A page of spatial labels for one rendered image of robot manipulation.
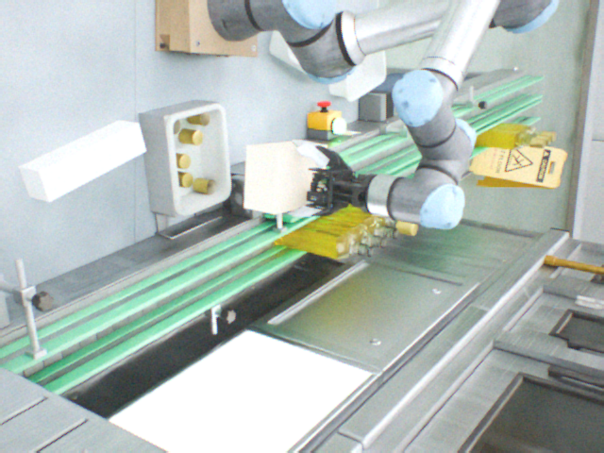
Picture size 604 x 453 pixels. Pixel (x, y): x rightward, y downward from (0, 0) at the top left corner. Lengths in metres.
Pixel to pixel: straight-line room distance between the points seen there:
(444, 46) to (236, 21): 0.51
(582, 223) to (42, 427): 7.32
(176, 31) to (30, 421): 0.97
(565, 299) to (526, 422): 0.52
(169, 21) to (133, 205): 0.39
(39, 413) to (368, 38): 1.02
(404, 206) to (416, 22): 0.44
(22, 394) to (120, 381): 0.73
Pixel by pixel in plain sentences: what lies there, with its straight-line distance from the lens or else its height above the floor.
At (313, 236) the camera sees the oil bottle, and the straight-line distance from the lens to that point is 1.64.
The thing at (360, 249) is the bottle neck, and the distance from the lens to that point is 1.60.
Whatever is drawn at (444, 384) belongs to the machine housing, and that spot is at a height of 1.42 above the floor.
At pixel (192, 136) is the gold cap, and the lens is 1.56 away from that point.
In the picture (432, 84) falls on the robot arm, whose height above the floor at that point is 1.43.
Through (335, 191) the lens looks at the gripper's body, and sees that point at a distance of 1.23.
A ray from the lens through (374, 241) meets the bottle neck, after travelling 1.64.
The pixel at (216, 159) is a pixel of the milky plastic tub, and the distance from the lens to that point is 1.62.
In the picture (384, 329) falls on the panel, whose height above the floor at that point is 1.24.
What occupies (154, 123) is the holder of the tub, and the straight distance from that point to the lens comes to 1.50.
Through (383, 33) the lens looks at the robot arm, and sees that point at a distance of 1.48.
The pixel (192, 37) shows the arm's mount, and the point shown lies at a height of 0.85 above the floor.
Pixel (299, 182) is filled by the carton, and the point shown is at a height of 1.12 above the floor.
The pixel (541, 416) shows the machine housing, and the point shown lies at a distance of 1.39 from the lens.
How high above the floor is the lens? 1.90
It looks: 34 degrees down
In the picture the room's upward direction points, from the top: 103 degrees clockwise
